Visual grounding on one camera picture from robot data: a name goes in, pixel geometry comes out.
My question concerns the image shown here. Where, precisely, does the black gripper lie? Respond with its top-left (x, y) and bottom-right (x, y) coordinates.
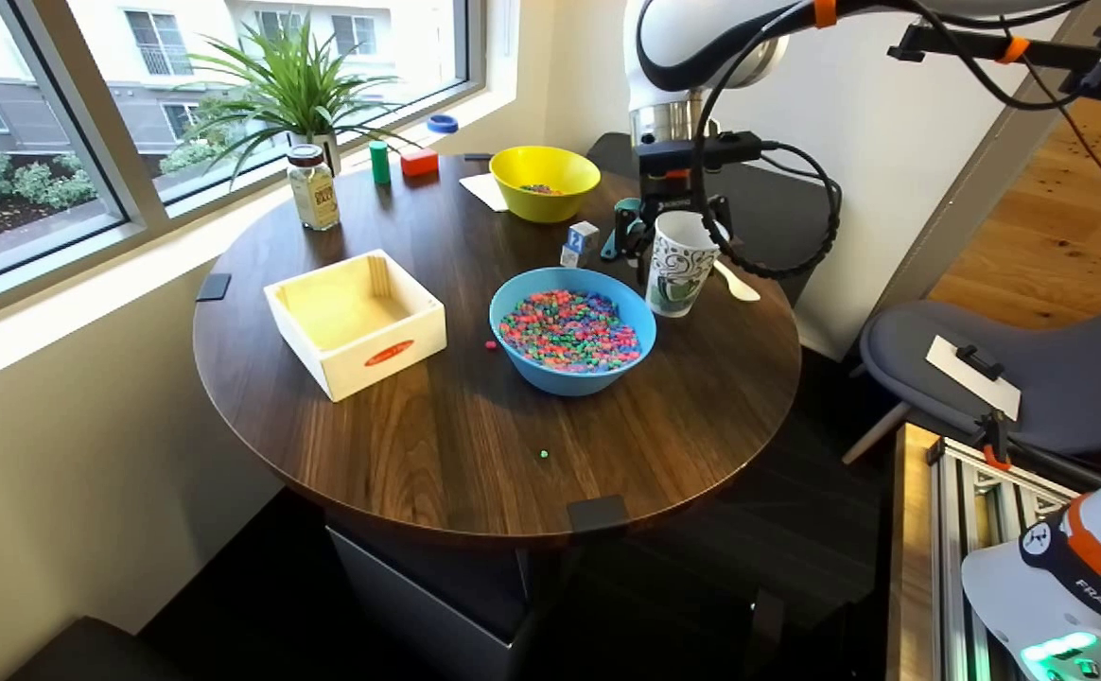
top-left (610, 169), bottom-right (737, 270)

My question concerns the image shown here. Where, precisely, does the white patterned paper cup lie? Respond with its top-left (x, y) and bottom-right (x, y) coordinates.
top-left (644, 210), bottom-right (721, 322)

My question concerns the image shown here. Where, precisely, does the teal measuring scoop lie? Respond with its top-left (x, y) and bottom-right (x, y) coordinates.
top-left (597, 192), bottom-right (644, 266)

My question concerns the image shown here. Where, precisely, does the yellow plastic bowl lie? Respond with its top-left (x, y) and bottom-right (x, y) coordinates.
top-left (484, 143), bottom-right (606, 228)

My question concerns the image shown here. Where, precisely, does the blue plastic bowl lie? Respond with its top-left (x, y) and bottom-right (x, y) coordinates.
top-left (484, 263), bottom-right (663, 401)

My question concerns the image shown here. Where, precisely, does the white plastic spoon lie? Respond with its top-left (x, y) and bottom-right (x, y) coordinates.
top-left (710, 257), bottom-right (764, 307)

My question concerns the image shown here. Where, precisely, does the white printed cube block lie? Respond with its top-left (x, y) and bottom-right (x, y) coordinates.
top-left (556, 221), bottom-right (606, 278)

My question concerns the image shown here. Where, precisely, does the colourful beads heap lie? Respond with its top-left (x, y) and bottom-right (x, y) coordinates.
top-left (495, 289), bottom-right (644, 375)

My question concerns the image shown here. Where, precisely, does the white paper sheet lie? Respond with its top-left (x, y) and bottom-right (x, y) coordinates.
top-left (454, 169), bottom-right (516, 215)

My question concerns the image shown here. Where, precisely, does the red block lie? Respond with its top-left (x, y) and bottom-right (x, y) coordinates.
top-left (396, 146), bottom-right (444, 191)

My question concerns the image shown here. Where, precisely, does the white tag black clip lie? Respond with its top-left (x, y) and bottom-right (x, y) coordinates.
top-left (924, 328), bottom-right (1028, 426)

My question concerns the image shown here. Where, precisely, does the white wooden box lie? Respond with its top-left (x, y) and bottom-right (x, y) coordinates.
top-left (261, 246), bottom-right (451, 405)

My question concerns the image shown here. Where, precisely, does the glass jar black lid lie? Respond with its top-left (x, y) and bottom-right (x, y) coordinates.
top-left (282, 143), bottom-right (343, 239)

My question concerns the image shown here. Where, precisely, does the green spiky plant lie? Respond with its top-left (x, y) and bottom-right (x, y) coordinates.
top-left (175, 14), bottom-right (418, 174)

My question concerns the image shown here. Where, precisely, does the blue grey chair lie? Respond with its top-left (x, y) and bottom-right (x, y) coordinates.
top-left (841, 295), bottom-right (1101, 472)

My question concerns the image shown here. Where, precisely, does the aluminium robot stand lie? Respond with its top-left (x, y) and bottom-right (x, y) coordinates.
top-left (884, 420), bottom-right (1089, 681)

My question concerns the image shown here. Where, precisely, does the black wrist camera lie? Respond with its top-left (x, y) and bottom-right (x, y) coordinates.
top-left (632, 129), bottom-right (768, 177)

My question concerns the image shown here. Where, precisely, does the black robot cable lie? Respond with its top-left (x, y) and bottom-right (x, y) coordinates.
top-left (691, 24), bottom-right (846, 280)

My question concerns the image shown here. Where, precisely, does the grey table pedestal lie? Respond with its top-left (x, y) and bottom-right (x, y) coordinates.
top-left (319, 506), bottom-right (539, 681)

